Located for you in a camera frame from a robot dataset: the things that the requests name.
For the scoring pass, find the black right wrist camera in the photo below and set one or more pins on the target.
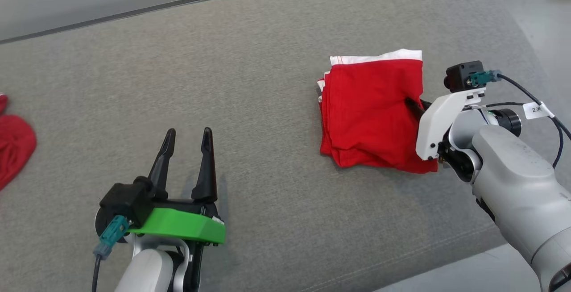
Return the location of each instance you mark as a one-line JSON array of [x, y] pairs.
[[461, 77]]

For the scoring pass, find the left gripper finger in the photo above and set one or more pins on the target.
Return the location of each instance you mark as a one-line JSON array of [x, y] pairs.
[[163, 167], [206, 171]]

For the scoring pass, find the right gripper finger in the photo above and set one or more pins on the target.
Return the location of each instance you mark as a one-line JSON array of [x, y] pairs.
[[427, 105], [417, 109]]

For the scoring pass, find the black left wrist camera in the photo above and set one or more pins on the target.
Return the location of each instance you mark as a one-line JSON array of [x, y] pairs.
[[127, 200]]

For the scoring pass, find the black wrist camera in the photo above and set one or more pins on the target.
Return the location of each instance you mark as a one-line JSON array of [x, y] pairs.
[[461, 77], [127, 200]]

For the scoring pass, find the red basketball jersey white sleeves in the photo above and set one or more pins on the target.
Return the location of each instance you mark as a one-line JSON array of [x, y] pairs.
[[13, 149]]

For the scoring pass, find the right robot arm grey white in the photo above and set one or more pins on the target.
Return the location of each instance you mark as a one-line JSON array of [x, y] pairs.
[[513, 180]]

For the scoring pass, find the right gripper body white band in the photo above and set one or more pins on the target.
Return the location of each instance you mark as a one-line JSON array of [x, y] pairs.
[[435, 122]]

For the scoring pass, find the red shorts white trim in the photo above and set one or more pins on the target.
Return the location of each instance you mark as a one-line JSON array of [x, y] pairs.
[[370, 113]]

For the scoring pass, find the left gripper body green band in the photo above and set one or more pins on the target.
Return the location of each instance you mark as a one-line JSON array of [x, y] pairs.
[[183, 225]]

